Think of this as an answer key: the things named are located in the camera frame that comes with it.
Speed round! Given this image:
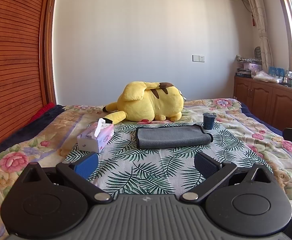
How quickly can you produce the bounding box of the purple and grey towel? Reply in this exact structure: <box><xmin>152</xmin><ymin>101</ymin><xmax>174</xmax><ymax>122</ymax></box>
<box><xmin>135</xmin><ymin>125</ymin><xmax>213</xmax><ymax>150</ymax></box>

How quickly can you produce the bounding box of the wooden side cabinet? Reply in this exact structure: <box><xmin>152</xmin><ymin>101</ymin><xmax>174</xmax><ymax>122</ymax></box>
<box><xmin>233</xmin><ymin>76</ymin><xmax>292</xmax><ymax>131</ymax></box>

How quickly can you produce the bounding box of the pink white tissue box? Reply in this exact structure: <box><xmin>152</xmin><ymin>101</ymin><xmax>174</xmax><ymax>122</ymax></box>
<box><xmin>77</xmin><ymin>118</ymin><xmax>114</xmax><ymax>153</ymax></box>

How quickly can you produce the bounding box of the floral bed quilt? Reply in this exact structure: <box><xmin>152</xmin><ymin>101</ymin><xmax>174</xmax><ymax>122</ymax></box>
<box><xmin>0</xmin><ymin>99</ymin><xmax>292</xmax><ymax>239</ymax></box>

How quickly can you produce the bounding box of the palm leaf print cloth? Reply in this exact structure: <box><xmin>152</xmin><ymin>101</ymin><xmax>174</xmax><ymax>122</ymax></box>
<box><xmin>64</xmin><ymin>121</ymin><xmax>274</xmax><ymax>201</ymax></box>

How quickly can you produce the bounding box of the dark blue cup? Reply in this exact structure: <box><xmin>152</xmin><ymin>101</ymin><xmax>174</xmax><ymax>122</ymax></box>
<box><xmin>203</xmin><ymin>113</ymin><xmax>217</xmax><ymax>130</ymax></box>

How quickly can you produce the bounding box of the dark blue blanket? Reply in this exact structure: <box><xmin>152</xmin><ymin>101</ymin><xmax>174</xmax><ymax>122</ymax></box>
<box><xmin>0</xmin><ymin>105</ymin><xmax>65</xmax><ymax>153</ymax></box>

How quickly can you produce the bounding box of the white plastic bag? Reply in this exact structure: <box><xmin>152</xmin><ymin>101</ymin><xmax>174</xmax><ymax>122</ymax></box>
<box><xmin>253</xmin><ymin>70</ymin><xmax>283</xmax><ymax>84</ymax></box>

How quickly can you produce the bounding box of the red pillow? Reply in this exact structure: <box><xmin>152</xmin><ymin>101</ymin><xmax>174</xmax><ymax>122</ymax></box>
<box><xmin>27</xmin><ymin>102</ymin><xmax>56</xmax><ymax>124</ymax></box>

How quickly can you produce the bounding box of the floral curtain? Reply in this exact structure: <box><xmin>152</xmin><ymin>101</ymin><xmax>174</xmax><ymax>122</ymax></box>
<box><xmin>248</xmin><ymin>0</ymin><xmax>273</xmax><ymax>72</ymax></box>

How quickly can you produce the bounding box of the stack of books and boxes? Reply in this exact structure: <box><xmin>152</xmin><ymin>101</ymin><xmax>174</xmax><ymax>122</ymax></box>
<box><xmin>235</xmin><ymin>55</ymin><xmax>262</xmax><ymax>78</ymax></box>

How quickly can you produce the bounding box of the yellow Pikachu plush toy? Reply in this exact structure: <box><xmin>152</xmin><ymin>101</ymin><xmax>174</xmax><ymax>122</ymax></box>
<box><xmin>102</xmin><ymin>81</ymin><xmax>185</xmax><ymax>125</ymax></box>

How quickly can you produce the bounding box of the wooden slatted headboard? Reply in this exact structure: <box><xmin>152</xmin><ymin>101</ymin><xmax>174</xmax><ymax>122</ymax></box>
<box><xmin>0</xmin><ymin>0</ymin><xmax>48</xmax><ymax>143</ymax></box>

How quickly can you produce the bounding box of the white wall socket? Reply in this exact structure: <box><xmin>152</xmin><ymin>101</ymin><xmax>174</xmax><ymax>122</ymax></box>
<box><xmin>192</xmin><ymin>55</ymin><xmax>205</xmax><ymax>63</ymax></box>

